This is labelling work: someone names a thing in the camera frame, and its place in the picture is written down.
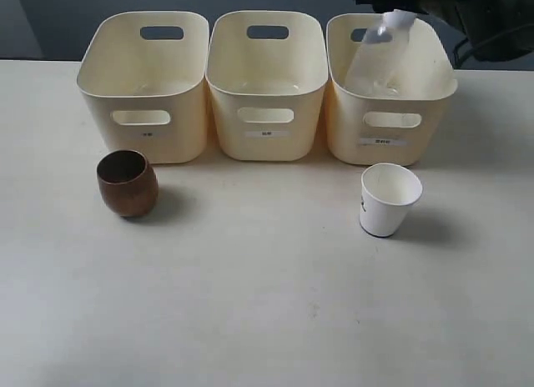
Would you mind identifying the clear bottle white cap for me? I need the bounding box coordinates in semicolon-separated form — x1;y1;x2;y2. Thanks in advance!
344;9;417;97

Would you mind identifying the white paper cup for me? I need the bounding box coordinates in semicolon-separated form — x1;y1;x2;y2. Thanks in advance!
359;163;423;238

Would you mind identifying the brown wooden cup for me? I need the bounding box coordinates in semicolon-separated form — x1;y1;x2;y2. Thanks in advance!
96;149;159;218

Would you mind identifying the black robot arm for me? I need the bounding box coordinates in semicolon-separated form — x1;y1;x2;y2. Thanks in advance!
354;0;533;68

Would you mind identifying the right cream plastic bin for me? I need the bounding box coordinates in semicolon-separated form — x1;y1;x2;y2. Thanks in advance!
324;13;458;166

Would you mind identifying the cream plastic bin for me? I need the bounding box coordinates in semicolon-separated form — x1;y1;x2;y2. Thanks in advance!
324;13;458;166
205;10;329;162
77;11;209;164

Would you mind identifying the middle cream plastic bin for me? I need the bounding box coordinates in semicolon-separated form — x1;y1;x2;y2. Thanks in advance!
205;10;329;162

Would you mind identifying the left cream plastic bin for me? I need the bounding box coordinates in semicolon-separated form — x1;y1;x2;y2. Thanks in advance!
77;11;209;164

